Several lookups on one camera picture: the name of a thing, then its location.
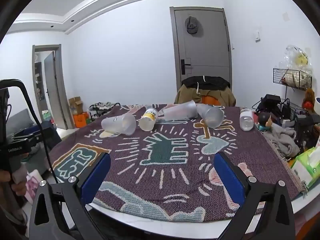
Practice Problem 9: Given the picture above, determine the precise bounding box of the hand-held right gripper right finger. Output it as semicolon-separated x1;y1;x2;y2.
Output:
214;151;297;240

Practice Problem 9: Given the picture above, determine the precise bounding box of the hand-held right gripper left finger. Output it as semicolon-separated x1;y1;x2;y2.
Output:
26;152;111;240

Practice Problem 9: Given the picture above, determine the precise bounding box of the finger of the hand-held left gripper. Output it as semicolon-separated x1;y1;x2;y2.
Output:
10;130;42;146

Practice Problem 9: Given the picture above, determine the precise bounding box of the frosted plastic cup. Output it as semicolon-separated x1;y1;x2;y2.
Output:
163;100;198;121
196;104;225;129
101;114;137;136

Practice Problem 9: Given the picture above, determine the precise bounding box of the clear cup with white lid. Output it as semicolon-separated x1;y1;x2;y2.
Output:
239;108;254;131

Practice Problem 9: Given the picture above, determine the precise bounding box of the yellow label plastic cup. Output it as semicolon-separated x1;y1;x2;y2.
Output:
139;107;159;131

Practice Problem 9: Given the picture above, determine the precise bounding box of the person's left hand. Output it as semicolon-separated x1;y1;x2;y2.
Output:
0;169;27;207

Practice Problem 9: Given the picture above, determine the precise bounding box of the grey sofa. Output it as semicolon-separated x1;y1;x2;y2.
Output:
6;109;35;137

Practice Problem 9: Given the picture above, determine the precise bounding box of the pink printed bag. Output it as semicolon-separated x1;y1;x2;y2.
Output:
24;169;42;204

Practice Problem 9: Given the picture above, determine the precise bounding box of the grey open door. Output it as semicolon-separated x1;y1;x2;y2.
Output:
32;44;75;130

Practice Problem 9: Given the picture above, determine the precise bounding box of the orange box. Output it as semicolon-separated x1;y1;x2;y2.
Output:
73;112;89;128

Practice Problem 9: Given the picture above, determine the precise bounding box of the cardboard box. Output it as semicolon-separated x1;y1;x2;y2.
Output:
69;97;84;115

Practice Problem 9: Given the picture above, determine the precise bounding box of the purple printed blanket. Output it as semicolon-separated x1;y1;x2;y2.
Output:
49;104;308;222

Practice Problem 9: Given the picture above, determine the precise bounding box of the grey cloth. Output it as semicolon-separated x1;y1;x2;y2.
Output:
262;125;301;158

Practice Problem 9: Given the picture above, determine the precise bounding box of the black shoe rack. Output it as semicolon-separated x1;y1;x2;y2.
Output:
89;102;122;121

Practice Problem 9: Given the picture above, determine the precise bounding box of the round-headed toy figure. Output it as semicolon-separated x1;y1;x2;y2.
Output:
257;112;274;131

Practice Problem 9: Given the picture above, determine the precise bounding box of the green tissue pack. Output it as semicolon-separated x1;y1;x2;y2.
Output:
290;147;320;188

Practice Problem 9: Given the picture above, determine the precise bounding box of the orange chair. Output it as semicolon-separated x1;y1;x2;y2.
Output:
201;95;220;105

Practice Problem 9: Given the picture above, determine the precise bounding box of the black device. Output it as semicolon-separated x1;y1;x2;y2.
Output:
255;94;282;115

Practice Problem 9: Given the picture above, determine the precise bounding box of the brown jacket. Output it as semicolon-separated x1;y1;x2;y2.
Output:
174;83;236;108

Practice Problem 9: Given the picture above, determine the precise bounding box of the black garment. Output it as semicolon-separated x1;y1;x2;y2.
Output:
181;76;230;89

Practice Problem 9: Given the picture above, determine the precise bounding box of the brown plush toy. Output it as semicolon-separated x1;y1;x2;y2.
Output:
302;88;316;113

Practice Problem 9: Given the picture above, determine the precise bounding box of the clear plastic bag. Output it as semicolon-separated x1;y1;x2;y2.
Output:
284;45;313;73

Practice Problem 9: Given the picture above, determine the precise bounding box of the grey hat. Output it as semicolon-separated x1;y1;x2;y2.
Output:
185;16;200;34

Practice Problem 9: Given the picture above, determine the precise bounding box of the black wire basket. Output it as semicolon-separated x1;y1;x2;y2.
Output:
273;68;313;91

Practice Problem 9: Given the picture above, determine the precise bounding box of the black door lock handle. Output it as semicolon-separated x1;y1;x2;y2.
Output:
181;59;191;75

